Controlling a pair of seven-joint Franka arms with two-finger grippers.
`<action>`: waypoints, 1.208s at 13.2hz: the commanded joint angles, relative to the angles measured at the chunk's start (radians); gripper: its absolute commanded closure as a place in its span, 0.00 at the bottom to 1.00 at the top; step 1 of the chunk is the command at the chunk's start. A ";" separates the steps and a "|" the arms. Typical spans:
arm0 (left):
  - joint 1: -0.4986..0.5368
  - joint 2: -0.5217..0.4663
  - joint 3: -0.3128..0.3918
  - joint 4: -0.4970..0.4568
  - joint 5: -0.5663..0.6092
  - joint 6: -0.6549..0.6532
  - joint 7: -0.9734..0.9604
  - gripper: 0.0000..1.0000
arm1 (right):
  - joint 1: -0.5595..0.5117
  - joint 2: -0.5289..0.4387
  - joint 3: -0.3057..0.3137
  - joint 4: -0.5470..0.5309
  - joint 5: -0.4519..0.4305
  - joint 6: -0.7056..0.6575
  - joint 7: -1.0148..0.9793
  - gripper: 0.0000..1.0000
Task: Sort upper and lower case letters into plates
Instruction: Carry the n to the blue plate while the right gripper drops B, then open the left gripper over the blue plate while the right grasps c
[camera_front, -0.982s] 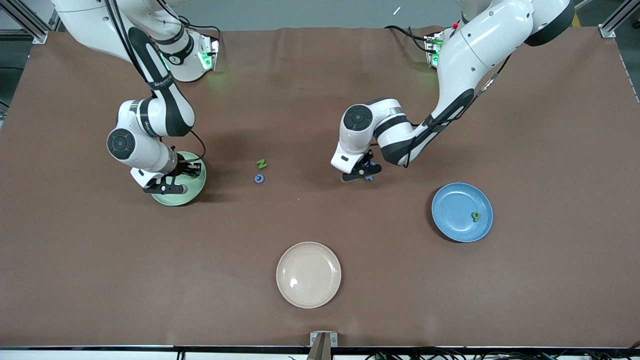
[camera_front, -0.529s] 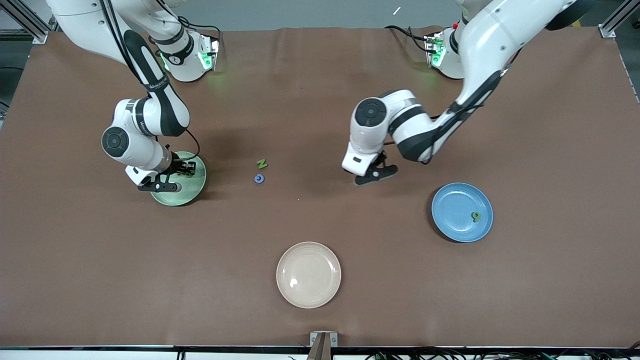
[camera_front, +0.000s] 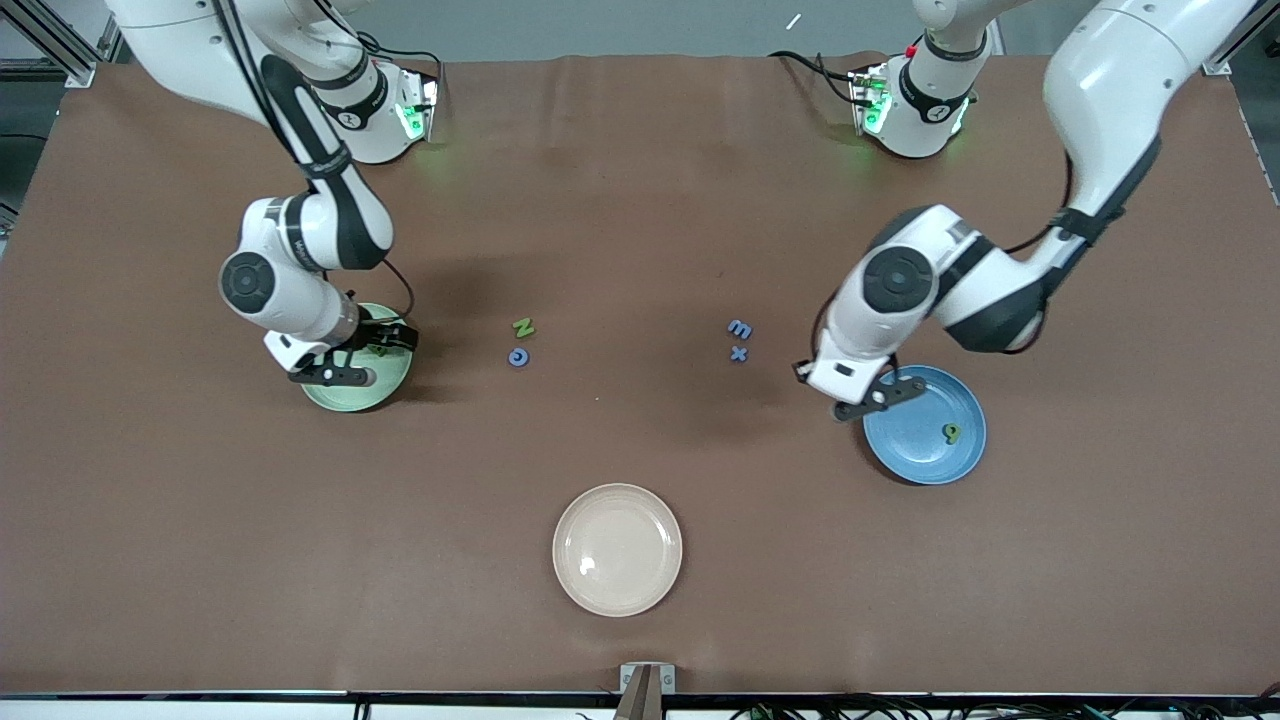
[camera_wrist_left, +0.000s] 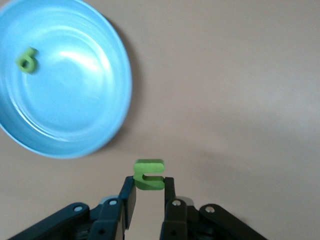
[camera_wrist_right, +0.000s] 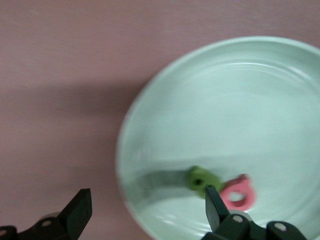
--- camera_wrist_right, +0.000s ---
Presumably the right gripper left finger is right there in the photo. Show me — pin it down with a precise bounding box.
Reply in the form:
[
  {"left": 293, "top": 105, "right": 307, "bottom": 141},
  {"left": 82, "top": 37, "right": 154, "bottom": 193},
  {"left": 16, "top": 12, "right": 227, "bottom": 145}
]
[{"left": 0, "top": 188, "right": 93, "bottom": 240}]

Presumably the brown table cover sheet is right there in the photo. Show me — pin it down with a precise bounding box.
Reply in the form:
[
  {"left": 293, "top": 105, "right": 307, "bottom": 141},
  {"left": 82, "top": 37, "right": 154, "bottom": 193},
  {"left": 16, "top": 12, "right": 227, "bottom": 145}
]
[{"left": 0, "top": 0, "right": 320, "bottom": 240}]

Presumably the pink foam letter Q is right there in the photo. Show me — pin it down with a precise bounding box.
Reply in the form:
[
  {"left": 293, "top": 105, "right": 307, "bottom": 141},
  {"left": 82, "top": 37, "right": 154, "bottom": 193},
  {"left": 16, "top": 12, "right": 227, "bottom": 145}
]
[{"left": 219, "top": 174, "right": 258, "bottom": 211}]

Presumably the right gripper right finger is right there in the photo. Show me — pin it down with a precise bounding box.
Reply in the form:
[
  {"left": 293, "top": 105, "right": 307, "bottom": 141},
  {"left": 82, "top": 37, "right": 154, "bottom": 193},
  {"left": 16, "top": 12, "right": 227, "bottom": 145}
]
[{"left": 203, "top": 186, "right": 305, "bottom": 240}]

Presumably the light green plate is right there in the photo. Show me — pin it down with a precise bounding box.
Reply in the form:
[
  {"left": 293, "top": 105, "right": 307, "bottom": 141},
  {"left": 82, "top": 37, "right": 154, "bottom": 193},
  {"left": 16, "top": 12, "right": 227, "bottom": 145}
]
[{"left": 115, "top": 36, "right": 320, "bottom": 240}]

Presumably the green foam letter B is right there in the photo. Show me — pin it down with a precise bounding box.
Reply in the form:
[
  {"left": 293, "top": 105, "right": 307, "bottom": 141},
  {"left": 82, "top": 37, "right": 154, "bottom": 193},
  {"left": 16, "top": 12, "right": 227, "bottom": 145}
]
[{"left": 184, "top": 165, "right": 223, "bottom": 200}]

